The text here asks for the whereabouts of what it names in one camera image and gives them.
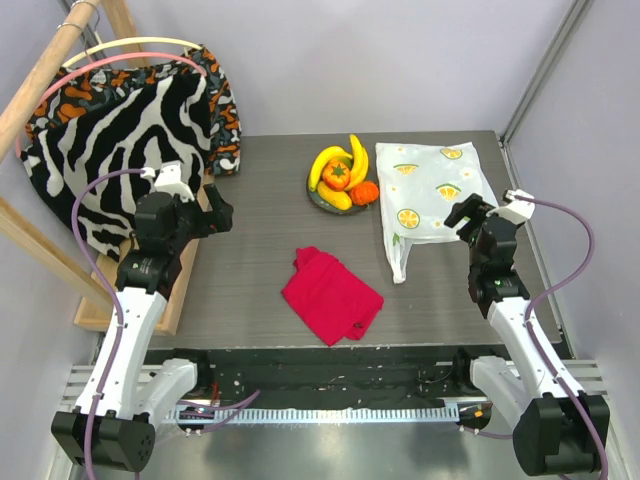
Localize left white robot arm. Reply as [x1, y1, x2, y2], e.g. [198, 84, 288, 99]
[51, 184, 233, 478]

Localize yellow banana left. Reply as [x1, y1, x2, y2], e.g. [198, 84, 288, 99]
[307, 146, 353, 192]

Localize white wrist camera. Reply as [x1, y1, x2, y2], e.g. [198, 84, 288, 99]
[141, 161, 195, 203]
[488, 189, 535, 225]

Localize white lemon-print plastic bag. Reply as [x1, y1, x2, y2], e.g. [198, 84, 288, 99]
[375, 142, 497, 284]

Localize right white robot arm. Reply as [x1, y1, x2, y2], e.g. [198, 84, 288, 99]
[445, 190, 610, 479]

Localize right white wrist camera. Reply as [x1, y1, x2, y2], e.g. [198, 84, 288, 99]
[488, 189, 535, 225]

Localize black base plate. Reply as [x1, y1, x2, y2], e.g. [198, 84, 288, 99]
[144, 344, 501, 409]

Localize aluminium rail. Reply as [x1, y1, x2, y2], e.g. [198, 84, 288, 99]
[60, 360, 607, 425]

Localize yellow banana right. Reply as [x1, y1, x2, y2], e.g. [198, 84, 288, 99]
[345, 134, 369, 191]

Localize red folded cloth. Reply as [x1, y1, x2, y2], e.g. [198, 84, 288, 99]
[282, 246, 384, 347]

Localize small orange pumpkin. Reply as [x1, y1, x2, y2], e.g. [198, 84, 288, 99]
[349, 181, 380, 206]

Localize yellow banana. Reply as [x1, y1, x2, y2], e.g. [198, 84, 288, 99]
[307, 146, 353, 192]
[345, 134, 369, 191]

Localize wooden rack frame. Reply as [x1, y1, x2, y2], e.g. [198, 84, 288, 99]
[1, 3, 217, 331]

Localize pink hanger hoop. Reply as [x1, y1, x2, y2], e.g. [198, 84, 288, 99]
[18, 49, 217, 187]

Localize dark round plate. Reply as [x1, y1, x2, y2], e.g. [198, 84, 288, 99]
[305, 174, 371, 216]

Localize cream hanger hoop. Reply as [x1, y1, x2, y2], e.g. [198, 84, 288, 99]
[62, 36, 202, 68]

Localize zebra pattern cloth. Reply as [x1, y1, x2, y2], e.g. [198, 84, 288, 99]
[21, 74, 211, 259]

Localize orange grey patterned cloth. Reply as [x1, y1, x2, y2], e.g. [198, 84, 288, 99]
[25, 46, 242, 176]

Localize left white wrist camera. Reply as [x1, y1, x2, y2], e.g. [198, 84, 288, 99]
[141, 161, 195, 203]

